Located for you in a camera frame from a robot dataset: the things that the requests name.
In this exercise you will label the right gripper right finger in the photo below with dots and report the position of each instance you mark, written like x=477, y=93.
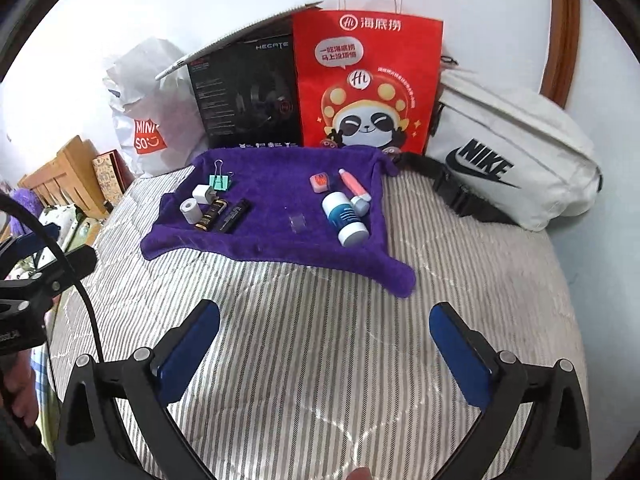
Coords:
x=469, y=357

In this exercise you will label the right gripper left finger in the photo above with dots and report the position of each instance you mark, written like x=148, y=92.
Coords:
x=182, y=349

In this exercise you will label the black gold Grand Reserve box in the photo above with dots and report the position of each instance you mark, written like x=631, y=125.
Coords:
x=211, y=215

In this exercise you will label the large white blue bottle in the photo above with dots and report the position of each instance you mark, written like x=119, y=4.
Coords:
x=348, y=226

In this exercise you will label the pink tube white cap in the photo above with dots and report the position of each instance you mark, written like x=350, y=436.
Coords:
x=354, y=185

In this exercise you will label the left hand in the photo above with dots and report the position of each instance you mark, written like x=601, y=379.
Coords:
x=18, y=378

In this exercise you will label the purple plush toy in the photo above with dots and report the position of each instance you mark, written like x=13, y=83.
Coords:
x=29, y=200

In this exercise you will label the wooden furniture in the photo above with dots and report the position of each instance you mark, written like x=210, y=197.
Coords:
x=69, y=179

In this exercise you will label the striped bed quilt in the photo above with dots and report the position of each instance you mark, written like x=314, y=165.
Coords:
x=315, y=372

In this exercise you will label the small white tape roll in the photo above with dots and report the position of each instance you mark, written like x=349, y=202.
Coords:
x=191, y=211

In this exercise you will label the black rectangular lighter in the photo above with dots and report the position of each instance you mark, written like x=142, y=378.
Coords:
x=235, y=216

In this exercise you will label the patterned brown box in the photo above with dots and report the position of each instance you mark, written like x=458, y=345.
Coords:
x=113, y=175

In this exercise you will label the white charger plug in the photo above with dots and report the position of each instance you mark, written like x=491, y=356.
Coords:
x=204, y=194

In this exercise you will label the teal binder clip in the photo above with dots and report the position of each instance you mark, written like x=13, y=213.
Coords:
x=220, y=180

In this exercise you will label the clear small plastic piece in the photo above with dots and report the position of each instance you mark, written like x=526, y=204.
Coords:
x=298, y=223

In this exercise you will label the small white bottle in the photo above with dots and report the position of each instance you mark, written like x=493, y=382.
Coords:
x=360, y=205

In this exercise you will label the white Nike waist bag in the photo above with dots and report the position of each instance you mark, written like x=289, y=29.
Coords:
x=505, y=154

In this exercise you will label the purple towel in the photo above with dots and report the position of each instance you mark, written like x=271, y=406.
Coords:
x=276, y=182

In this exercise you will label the white Miniso plastic bag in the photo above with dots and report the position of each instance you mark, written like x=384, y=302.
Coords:
x=156, y=121

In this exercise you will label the black headset box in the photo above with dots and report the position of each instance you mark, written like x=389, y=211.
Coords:
x=245, y=84

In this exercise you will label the red panda paper bag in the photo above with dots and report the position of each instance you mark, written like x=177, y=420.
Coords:
x=366, y=77

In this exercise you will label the wooden door frame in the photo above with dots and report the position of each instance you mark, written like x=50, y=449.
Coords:
x=564, y=30

